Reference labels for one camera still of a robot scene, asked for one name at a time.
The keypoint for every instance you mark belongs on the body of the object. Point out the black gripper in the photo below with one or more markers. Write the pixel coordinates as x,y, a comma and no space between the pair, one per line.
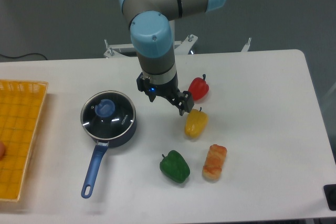
182,100

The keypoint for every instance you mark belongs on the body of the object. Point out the white base frame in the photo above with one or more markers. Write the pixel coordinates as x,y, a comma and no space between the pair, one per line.
181,47

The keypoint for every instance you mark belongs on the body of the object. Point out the dark blue saucepan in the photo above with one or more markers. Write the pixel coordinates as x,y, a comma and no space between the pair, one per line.
99,151

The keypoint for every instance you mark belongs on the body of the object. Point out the green bell pepper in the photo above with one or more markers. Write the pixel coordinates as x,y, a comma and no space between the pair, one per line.
174,167

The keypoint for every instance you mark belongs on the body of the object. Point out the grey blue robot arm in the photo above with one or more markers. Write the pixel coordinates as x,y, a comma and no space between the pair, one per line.
152,37

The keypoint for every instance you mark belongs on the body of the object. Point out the black device at table edge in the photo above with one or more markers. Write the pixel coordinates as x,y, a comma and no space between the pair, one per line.
330,195

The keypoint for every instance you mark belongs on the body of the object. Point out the yellow bell pepper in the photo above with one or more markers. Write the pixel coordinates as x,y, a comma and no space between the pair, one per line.
196,122

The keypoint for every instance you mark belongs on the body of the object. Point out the glass lid blue knob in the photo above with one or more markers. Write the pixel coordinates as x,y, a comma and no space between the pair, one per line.
109,116

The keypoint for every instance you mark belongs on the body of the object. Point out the yellow woven basket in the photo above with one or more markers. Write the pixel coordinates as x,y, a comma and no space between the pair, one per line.
21,106

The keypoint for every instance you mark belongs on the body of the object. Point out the orange toasted bread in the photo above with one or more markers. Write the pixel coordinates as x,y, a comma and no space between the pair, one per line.
213,166

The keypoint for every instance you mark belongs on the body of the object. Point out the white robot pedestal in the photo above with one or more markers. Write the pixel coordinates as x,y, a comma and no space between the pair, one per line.
172,27

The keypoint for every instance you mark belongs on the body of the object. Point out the red bell pepper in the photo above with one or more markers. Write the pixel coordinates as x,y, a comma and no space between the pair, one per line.
199,87

